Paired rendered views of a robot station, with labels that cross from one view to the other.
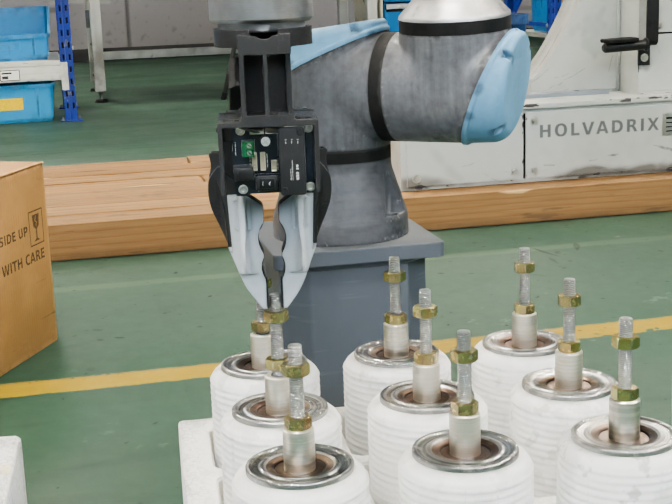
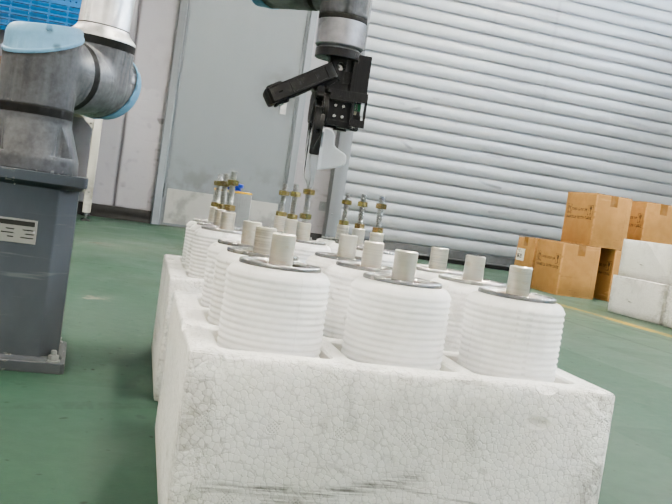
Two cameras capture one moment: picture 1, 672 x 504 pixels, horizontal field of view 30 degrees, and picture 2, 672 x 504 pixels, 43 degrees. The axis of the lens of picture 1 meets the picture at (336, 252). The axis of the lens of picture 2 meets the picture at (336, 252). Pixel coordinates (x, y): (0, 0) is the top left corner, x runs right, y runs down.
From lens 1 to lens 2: 171 cm
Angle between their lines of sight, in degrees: 94
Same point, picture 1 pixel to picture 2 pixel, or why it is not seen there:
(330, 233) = (74, 167)
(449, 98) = (125, 90)
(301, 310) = (69, 219)
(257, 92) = (352, 82)
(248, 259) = (329, 161)
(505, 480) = not seen: hidden behind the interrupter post
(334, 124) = (74, 93)
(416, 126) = (102, 103)
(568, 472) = not seen: hidden behind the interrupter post
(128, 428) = not seen: outside the picture
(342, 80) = (84, 66)
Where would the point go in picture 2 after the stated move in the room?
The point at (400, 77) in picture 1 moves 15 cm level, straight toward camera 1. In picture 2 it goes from (107, 71) to (198, 85)
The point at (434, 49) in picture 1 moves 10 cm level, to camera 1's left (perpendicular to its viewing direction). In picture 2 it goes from (125, 59) to (114, 49)
